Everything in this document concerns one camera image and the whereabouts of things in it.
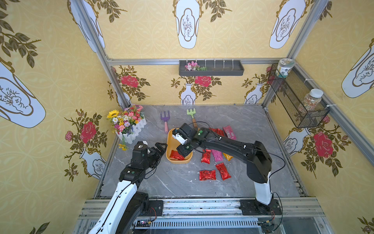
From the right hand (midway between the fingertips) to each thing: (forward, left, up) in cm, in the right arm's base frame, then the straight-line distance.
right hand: (185, 144), depth 87 cm
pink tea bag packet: (+15, -30, -8) cm, 34 cm away
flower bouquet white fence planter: (+9, +36, +6) cm, 38 cm away
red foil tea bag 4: (-15, -12, -8) cm, 21 cm away
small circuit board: (-39, +19, -13) cm, 45 cm away
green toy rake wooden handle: (+34, -3, -11) cm, 36 cm away
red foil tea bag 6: (-4, +6, -7) cm, 10 cm away
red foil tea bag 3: (-3, -13, -8) cm, 15 cm away
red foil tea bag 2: (+19, -19, -11) cm, 28 cm away
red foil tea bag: (+16, -22, -8) cm, 28 cm away
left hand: (-5, +14, +3) cm, 15 cm away
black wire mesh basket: (+30, -64, +16) cm, 73 cm away
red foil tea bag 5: (-12, -23, -8) cm, 27 cm away
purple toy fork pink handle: (+28, +18, -11) cm, 35 cm away
